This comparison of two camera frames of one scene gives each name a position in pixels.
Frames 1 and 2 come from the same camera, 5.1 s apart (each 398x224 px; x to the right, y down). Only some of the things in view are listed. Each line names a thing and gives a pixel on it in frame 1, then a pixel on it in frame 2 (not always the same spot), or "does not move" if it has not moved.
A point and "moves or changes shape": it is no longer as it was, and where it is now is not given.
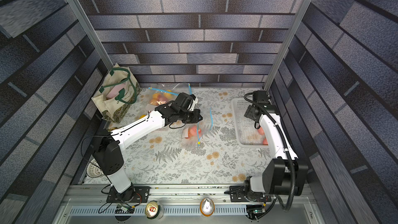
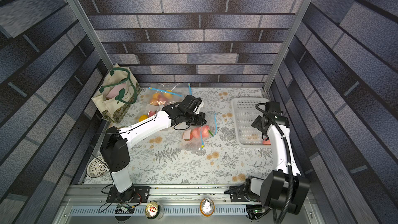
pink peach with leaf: x=161 y=100 does not move
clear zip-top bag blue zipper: x=160 y=93 does not move
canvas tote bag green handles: x=118 y=91 does not move
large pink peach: x=193 y=131 moves or changes shape
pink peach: x=261 y=131 moves or changes shape
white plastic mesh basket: x=248 y=135 does not move
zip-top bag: x=192 y=134 moves or changes shape
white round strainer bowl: x=93 y=169 does not move
